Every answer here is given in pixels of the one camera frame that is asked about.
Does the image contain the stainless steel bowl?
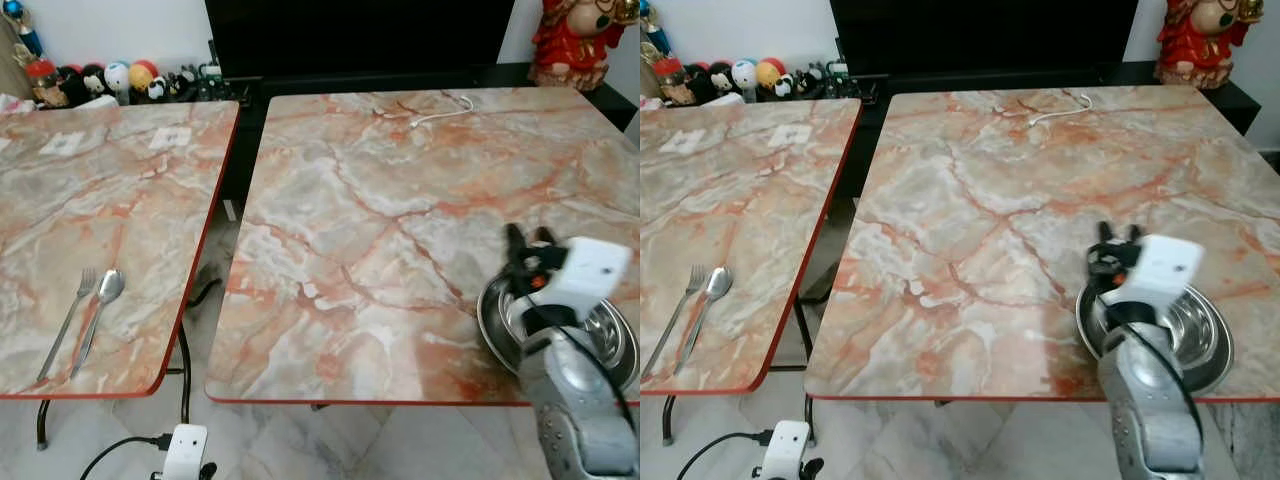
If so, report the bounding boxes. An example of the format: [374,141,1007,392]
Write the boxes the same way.
[477,271,641,397]
[1075,282,1235,395]

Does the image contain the silver metal fork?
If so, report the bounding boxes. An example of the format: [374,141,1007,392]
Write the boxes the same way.
[37,267,98,385]
[642,265,707,380]

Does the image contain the silver metal spoon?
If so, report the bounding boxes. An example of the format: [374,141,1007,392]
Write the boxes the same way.
[70,268,127,380]
[673,266,735,377]

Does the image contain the red robed figurine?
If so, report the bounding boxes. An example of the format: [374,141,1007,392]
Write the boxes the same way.
[1154,0,1264,90]
[529,0,641,92]

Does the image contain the red capped toy figure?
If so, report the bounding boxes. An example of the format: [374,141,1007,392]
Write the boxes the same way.
[26,58,63,108]
[650,57,689,106]

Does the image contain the blue toy figure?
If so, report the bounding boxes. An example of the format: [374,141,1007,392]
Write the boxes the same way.
[0,0,47,61]
[640,0,674,61]

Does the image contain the black mouse toy figure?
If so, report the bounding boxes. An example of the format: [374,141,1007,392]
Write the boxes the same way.
[690,62,735,101]
[56,65,107,107]

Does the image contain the black television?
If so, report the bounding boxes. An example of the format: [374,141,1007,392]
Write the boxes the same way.
[829,0,1140,79]
[204,0,517,83]

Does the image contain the orange red round toy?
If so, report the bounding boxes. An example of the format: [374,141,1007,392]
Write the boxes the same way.
[755,57,786,97]
[129,59,160,99]

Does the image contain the black metal table legs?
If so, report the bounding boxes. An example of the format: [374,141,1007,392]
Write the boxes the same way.
[660,275,831,447]
[36,278,223,451]

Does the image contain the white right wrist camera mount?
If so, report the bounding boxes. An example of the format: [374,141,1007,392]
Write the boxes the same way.
[1103,235,1205,310]
[539,237,634,323]

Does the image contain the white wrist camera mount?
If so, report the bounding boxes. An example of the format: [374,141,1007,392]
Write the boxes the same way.
[761,420,812,480]
[539,237,634,323]
[1103,235,1205,310]
[160,424,210,480]

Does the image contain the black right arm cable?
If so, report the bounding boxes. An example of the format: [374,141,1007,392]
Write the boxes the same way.
[515,290,639,441]
[1105,298,1203,441]

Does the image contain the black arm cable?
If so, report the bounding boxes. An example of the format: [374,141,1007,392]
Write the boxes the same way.
[515,290,639,441]
[79,433,171,480]
[677,429,773,480]
[1105,298,1203,441]

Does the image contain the white cable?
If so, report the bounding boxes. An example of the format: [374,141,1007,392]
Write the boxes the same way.
[409,93,477,129]
[1027,92,1094,128]

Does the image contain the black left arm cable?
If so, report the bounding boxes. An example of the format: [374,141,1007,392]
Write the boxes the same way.
[677,429,773,480]
[79,433,171,480]

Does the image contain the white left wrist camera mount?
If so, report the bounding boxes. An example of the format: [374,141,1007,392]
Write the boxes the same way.
[160,424,210,480]
[761,420,812,480]

